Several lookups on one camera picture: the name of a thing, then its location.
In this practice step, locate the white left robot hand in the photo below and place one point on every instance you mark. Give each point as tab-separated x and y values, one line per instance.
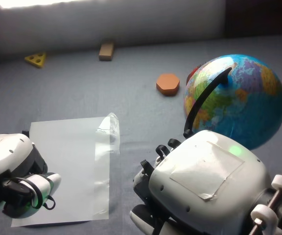
6	151

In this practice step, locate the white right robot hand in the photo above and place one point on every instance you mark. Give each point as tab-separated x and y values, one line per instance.
199	176

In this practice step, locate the world globe with black stand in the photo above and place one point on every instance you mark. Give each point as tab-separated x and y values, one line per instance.
248	102

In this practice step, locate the white paper sheet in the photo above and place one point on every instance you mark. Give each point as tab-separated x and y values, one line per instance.
70	156

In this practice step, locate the clear tape strip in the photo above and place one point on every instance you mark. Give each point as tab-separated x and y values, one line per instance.
103	171

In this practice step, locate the yellow triangular block with holes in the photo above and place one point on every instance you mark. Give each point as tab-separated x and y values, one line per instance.
36	59

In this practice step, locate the orange hexagonal block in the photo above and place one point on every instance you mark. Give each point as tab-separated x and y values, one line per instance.
168	84

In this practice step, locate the strawberry chocolate cake toy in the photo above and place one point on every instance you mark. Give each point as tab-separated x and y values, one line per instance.
192	72

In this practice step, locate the tan wooden rectangular block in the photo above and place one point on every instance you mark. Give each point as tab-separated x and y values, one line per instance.
106	51

